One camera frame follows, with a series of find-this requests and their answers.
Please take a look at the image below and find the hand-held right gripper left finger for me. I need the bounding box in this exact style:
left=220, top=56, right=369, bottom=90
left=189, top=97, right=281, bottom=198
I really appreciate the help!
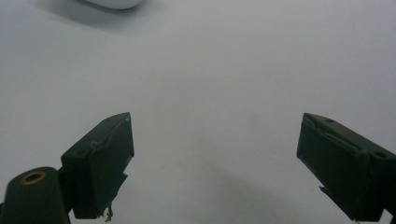
left=57, top=112, right=135, bottom=220

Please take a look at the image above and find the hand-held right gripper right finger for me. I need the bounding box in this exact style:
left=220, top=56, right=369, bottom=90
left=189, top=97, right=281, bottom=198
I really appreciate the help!
left=296, top=112, right=396, bottom=222

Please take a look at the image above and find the white rounded object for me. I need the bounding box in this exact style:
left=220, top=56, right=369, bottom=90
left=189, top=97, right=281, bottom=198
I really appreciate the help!
left=83, top=0, right=145, bottom=10

